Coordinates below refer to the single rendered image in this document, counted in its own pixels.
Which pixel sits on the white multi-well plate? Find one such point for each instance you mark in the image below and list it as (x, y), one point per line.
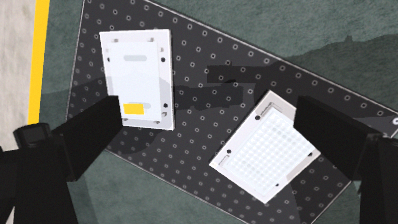
(251, 145)

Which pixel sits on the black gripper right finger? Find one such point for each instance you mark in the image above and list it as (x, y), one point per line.
(359, 151)

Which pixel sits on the dark grey perforated plate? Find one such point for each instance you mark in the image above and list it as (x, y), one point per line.
(218, 79)

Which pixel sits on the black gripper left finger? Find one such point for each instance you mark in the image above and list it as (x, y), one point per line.
(46, 160)

